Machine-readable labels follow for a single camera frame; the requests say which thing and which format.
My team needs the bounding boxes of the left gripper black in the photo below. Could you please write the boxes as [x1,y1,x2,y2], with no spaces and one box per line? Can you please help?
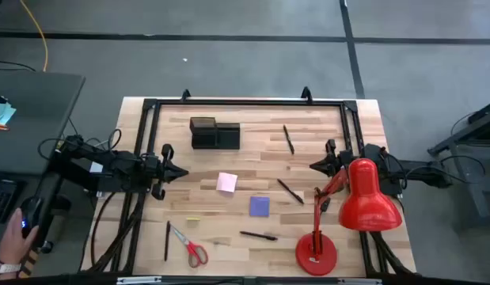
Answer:
[143,143,189,201]

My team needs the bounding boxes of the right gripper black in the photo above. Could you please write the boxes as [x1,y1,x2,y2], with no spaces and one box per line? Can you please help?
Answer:
[310,138,355,177]

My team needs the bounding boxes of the black pen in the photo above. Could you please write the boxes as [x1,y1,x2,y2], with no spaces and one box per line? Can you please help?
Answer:
[276,178,305,205]
[163,220,171,262]
[239,230,279,241]
[283,124,295,155]

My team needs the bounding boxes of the white paper note stack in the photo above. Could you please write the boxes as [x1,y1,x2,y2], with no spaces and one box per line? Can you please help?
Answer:
[215,172,239,194]

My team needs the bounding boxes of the red handled scissors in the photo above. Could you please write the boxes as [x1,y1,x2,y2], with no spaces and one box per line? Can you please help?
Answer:
[169,224,209,269]

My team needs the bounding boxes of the purple sticky note pad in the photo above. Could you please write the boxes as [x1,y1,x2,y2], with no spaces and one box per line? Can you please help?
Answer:
[249,196,271,218]

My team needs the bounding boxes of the black mesh desk organizer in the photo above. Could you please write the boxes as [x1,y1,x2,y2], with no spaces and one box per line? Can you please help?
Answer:
[189,116,241,150]

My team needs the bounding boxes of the red desk lamp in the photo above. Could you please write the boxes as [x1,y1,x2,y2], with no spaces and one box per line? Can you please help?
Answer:
[294,158,403,277]

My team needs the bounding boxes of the silver aluminium extrusion piece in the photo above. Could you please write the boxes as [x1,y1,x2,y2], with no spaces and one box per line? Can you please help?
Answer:
[337,278,383,285]
[116,275,163,285]

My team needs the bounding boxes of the black computer desk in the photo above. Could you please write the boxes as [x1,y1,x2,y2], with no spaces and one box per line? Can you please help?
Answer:
[0,172,66,246]

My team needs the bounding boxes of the black computer mouse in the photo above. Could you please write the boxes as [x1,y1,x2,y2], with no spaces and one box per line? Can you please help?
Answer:
[19,196,43,238]

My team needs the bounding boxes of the grey metal side stand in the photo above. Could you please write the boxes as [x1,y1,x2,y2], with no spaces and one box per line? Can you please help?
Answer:
[426,98,490,222]

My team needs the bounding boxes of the grey side desk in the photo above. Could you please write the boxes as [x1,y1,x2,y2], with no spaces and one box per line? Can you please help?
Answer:
[0,70,86,177]

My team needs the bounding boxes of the black keyboard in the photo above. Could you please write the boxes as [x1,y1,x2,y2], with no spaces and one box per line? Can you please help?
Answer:
[0,178,17,223]

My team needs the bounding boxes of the person's hand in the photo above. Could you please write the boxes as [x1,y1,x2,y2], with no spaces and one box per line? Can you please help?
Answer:
[0,208,40,266]

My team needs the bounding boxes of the teal paper stack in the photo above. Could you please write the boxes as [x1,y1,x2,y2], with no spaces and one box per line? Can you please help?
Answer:
[0,101,17,127]

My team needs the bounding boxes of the person's wristwatch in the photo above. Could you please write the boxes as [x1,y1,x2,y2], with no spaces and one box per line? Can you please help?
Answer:
[0,260,22,277]

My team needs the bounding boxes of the black cable bundle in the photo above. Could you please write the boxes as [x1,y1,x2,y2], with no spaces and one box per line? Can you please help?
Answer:
[361,231,416,276]
[80,192,146,274]

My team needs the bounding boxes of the black aluminium table frame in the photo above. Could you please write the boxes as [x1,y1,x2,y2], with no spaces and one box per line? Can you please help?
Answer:
[109,97,388,276]

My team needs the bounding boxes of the orange black striped post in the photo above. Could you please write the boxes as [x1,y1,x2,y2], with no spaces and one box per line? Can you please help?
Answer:
[17,245,40,279]

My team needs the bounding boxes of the yellow hanging cable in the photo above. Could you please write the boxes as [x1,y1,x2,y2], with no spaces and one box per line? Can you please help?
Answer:
[18,0,49,73]

